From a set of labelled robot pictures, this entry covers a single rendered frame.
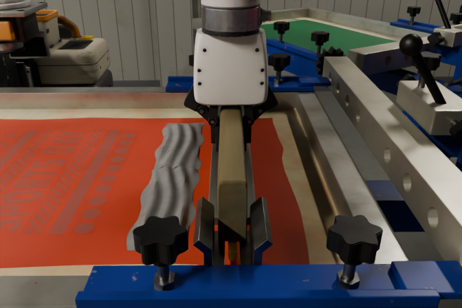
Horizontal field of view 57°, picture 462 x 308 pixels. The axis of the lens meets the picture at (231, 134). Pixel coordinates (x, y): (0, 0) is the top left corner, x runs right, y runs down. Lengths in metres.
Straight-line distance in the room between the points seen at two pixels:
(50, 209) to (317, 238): 0.34
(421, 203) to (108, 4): 3.43
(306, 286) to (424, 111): 0.32
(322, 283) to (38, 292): 0.25
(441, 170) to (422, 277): 0.15
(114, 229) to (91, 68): 1.11
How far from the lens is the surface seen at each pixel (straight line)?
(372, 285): 0.41
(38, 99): 0.95
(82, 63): 1.60
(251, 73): 0.56
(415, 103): 0.65
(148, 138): 0.76
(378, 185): 0.71
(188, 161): 0.66
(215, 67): 0.55
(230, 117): 0.56
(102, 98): 0.90
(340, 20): 1.82
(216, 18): 0.53
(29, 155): 0.76
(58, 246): 0.54
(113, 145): 0.74
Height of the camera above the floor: 1.28
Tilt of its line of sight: 25 degrees down
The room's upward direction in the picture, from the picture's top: straight up
